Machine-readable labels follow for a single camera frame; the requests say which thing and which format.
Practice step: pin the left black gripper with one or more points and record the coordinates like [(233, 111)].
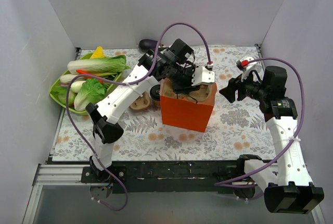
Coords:
[(185, 86)]

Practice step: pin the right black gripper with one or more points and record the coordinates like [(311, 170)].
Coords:
[(241, 91)]

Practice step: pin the cardboard cup carrier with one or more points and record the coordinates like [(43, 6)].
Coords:
[(142, 103), (194, 96)]

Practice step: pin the orange paper bag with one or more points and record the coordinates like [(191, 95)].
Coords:
[(184, 114)]

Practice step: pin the brown paper coffee cup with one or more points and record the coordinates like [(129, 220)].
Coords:
[(156, 102)]

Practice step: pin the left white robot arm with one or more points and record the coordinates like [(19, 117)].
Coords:
[(155, 65)]

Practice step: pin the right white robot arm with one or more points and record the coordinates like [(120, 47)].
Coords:
[(290, 189)]

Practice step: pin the floral table mat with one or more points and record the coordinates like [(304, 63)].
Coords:
[(233, 129)]

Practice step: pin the purple eggplant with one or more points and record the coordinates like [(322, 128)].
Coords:
[(147, 44)]

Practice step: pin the napa cabbage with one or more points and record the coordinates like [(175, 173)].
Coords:
[(98, 65)]

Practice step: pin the yellow corn cob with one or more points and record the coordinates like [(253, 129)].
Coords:
[(98, 53)]

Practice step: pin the green lettuce leaf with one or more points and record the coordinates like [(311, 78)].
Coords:
[(92, 91)]

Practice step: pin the green vegetable tray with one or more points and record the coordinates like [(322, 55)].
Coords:
[(64, 94)]

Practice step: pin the red chili pepper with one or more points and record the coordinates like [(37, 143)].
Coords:
[(87, 75)]

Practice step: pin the white radish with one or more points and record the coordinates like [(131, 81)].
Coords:
[(67, 78)]

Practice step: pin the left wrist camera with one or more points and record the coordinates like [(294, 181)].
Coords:
[(203, 75)]

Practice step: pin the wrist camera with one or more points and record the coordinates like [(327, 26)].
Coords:
[(246, 65), (203, 75)]

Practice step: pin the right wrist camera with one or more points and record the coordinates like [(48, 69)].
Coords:
[(246, 65)]

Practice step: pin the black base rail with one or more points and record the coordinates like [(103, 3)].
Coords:
[(244, 188)]

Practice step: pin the aluminium frame rail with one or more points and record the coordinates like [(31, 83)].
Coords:
[(52, 174)]

